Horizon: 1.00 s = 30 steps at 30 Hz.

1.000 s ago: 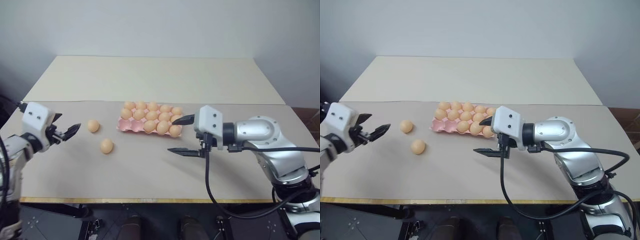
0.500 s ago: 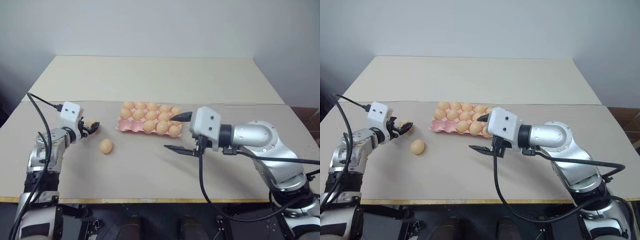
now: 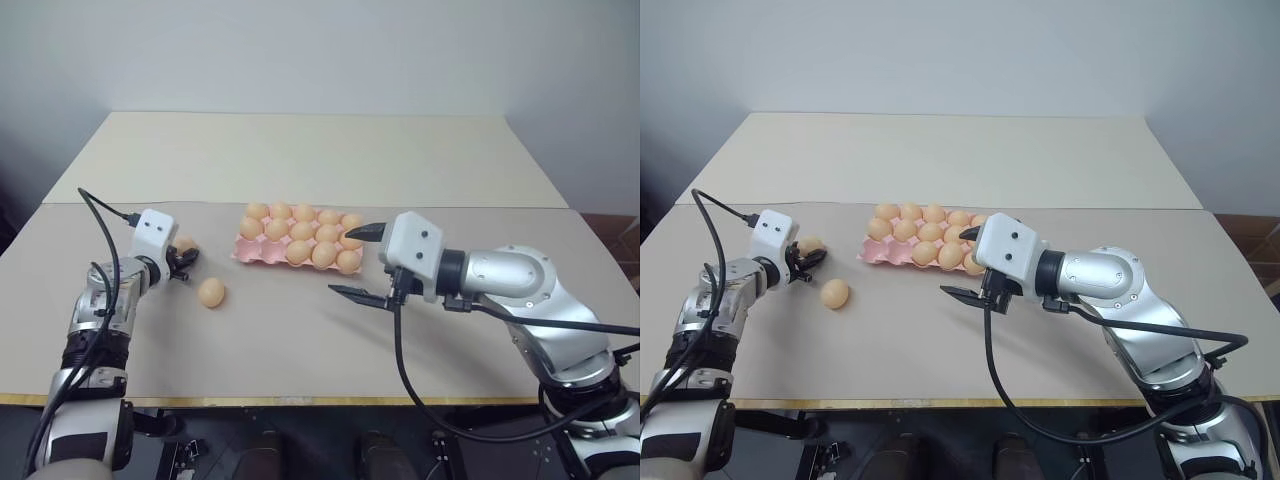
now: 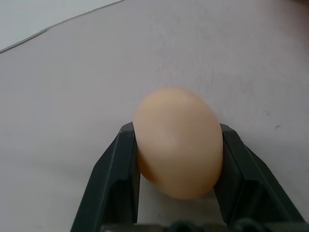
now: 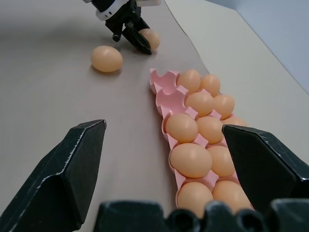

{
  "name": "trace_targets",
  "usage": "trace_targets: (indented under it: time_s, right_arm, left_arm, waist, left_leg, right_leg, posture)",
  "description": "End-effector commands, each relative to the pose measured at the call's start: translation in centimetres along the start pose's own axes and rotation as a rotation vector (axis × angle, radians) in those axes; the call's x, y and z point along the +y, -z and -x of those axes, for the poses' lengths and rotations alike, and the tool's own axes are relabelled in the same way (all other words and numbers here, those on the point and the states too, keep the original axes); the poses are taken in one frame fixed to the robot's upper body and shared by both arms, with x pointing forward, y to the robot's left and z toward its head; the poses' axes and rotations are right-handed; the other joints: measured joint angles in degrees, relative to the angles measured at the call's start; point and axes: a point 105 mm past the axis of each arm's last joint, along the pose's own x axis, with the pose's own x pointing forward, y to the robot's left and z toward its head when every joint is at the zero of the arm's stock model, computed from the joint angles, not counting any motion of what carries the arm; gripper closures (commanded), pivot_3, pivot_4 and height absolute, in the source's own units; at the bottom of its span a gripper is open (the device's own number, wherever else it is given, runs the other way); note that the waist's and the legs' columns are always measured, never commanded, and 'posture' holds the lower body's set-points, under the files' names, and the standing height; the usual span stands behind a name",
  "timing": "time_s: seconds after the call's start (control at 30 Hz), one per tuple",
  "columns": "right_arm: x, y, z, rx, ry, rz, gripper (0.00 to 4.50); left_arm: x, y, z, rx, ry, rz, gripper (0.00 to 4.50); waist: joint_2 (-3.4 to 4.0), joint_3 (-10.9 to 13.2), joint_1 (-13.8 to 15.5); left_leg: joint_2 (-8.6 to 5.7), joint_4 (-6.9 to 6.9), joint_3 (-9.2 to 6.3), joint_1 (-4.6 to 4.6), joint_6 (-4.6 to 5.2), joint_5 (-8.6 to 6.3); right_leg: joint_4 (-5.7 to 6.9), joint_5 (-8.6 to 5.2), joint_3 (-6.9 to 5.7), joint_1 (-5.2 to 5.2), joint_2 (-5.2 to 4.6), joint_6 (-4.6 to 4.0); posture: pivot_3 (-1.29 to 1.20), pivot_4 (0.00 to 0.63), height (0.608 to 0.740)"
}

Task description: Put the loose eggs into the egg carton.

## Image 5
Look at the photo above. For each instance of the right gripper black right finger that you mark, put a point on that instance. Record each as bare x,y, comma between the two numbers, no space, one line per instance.
263,164

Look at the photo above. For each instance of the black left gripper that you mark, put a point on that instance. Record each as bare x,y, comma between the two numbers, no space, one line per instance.
123,18

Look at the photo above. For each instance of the pink plastic egg tray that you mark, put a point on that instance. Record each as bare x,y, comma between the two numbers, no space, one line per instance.
169,99

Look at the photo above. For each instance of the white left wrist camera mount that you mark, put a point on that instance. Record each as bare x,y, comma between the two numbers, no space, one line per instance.
107,13

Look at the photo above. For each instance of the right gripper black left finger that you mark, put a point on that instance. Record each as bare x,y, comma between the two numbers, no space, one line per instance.
58,174

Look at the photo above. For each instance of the tan egg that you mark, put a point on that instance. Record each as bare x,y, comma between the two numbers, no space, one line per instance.
194,197
220,160
200,104
209,129
189,81
106,59
181,128
225,105
210,84
237,121
230,194
153,38
190,160

